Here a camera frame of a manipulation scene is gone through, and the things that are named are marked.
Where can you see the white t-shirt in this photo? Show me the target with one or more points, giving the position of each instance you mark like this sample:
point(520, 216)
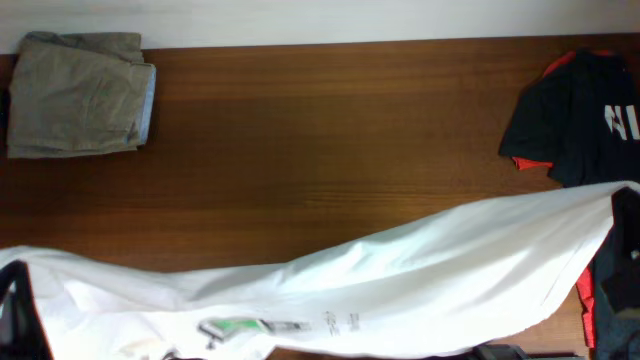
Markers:
point(436, 286)

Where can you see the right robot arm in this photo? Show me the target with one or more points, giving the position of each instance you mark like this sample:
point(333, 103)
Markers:
point(510, 352)

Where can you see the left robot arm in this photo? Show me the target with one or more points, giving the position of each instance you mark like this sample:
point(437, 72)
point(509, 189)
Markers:
point(22, 334)

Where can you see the folded khaki trousers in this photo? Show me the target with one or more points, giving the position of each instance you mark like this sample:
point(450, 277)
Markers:
point(81, 94)

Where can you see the black and red shirt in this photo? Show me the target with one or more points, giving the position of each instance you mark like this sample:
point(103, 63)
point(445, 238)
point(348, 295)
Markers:
point(580, 120)

